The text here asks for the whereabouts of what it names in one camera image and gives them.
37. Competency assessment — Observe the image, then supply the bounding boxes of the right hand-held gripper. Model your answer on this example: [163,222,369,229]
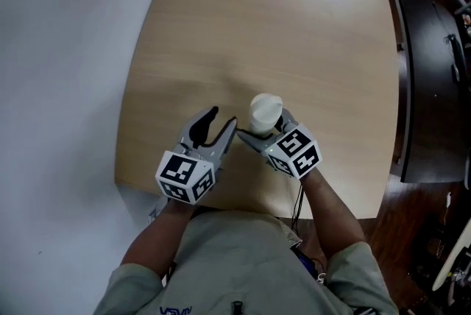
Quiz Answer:
[236,107,324,181]

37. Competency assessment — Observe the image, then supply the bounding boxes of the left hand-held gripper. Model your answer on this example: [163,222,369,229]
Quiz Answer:
[155,105,239,205]

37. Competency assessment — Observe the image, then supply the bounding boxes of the person's right forearm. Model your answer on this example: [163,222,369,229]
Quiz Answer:
[300,169,368,260]

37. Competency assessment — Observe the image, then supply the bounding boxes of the person's left forearm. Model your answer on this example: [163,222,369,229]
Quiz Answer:
[120,195,195,278]

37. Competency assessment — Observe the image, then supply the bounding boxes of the light wooden table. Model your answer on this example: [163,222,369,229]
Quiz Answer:
[113,0,401,222]

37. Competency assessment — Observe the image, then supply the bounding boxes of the black belt pack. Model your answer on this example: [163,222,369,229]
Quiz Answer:
[289,242,319,276]

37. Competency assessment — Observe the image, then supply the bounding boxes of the person's grey shirt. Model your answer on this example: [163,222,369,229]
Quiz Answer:
[93,210,401,315]

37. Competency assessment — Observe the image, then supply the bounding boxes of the dark brown table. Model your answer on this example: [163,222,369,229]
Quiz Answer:
[373,0,471,185]

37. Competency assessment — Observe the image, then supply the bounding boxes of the white oval table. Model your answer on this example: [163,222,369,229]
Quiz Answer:
[431,228,471,293]

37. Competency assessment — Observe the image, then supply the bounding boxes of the black cable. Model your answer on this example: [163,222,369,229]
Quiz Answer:
[289,180,305,232]

